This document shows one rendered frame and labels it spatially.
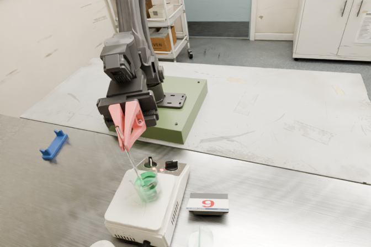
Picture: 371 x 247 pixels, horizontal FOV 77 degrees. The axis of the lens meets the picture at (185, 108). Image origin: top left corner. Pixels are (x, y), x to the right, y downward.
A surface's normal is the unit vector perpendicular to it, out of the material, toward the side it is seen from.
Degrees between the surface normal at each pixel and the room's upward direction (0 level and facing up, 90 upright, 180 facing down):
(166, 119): 1
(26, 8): 90
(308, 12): 90
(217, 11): 90
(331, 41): 90
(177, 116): 1
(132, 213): 0
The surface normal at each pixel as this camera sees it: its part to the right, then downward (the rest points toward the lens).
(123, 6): -0.04, 0.07
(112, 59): -0.05, -0.23
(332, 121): -0.13, -0.76
